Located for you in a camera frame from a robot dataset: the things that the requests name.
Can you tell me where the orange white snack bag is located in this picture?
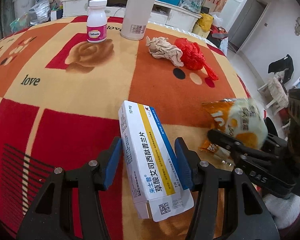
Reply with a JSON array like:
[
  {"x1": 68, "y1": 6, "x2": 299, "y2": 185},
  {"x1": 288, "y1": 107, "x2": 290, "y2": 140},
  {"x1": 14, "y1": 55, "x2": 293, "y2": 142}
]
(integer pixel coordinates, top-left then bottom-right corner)
[{"x1": 198, "y1": 97, "x2": 269, "y2": 167}]

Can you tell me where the white medicine box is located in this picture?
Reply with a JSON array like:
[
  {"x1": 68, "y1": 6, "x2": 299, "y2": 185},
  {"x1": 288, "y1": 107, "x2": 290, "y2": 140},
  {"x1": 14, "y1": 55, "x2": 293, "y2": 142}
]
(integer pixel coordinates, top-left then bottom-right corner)
[{"x1": 119, "y1": 100, "x2": 194, "y2": 222}]

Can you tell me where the white chair with jacket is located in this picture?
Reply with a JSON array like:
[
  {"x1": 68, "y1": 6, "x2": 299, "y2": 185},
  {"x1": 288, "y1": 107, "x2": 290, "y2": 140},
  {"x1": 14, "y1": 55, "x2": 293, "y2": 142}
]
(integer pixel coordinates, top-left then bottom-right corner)
[{"x1": 257, "y1": 54, "x2": 294, "y2": 109}]

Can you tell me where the red crumpled plastic bag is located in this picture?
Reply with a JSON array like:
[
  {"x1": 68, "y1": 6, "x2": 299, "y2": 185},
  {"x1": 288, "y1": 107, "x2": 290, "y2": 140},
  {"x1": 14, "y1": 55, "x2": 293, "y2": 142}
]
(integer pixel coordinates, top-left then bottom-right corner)
[{"x1": 174, "y1": 38, "x2": 219, "y2": 81}]

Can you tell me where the red orange patterned blanket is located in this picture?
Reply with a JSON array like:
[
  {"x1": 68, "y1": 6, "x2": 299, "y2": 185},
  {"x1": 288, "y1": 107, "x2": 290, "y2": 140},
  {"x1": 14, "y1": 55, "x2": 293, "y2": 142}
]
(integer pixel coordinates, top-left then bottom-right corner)
[{"x1": 0, "y1": 16, "x2": 249, "y2": 239}]

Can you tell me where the yellow bag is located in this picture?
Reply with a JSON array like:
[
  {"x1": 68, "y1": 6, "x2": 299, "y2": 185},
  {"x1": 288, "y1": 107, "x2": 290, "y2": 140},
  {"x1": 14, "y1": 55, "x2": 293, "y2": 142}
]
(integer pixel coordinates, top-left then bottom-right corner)
[{"x1": 197, "y1": 13, "x2": 213, "y2": 33}]

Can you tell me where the white TV cabinet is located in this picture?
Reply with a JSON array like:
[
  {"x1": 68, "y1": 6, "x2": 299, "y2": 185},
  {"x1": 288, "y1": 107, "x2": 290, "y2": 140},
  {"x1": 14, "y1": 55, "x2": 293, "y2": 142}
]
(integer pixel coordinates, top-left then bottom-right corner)
[{"x1": 61, "y1": 0, "x2": 203, "y2": 33}]

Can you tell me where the white thermos bottle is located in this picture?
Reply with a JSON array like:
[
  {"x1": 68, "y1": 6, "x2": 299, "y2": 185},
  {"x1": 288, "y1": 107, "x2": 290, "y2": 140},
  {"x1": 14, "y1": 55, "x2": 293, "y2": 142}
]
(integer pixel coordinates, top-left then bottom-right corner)
[{"x1": 121, "y1": 0, "x2": 155, "y2": 40}]

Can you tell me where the white pink pill bottle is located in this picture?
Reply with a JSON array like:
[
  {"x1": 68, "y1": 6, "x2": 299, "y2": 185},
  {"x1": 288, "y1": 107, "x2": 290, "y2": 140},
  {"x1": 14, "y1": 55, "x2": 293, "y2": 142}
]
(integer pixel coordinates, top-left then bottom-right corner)
[{"x1": 87, "y1": 0, "x2": 107, "y2": 43}]

